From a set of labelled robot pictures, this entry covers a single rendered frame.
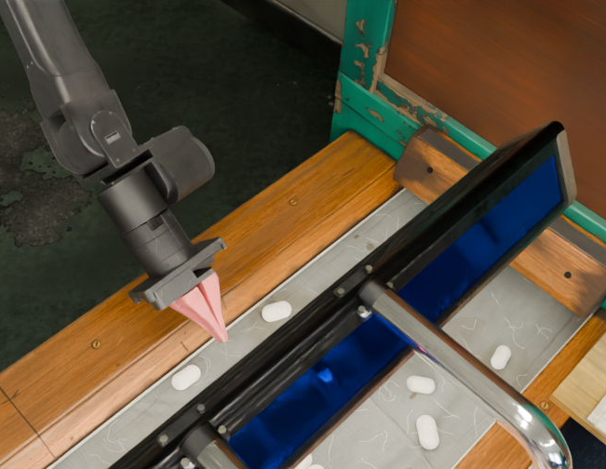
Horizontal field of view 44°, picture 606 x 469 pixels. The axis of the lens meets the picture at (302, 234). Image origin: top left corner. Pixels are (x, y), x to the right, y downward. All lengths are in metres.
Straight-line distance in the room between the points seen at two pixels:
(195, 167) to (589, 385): 0.50
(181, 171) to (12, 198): 1.32
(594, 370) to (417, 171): 0.32
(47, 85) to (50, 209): 1.28
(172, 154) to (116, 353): 0.24
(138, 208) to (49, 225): 1.25
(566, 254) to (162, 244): 0.46
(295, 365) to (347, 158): 0.62
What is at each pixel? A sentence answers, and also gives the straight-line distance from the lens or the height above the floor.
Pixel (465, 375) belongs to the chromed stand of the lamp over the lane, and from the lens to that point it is 0.48.
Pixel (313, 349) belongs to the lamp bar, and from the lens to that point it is 0.49.
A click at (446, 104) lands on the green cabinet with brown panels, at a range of 0.99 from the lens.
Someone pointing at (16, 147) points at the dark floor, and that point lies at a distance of 2.22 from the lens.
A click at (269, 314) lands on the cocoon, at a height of 0.76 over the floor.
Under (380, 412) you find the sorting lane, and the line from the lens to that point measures 0.88.
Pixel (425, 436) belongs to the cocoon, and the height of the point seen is 0.76.
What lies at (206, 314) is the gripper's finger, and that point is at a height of 0.85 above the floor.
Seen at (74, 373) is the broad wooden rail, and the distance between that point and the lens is 0.89.
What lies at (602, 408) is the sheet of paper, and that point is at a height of 0.78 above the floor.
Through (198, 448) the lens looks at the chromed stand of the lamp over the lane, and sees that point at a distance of 0.45.
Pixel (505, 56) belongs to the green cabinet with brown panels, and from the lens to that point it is 0.90.
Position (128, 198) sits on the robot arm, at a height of 0.95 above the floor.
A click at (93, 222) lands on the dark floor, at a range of 2.00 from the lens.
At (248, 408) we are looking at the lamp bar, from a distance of 0.47.
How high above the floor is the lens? 1.53
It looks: 52 degrees down
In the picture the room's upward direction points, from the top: 5 degrees clockwise
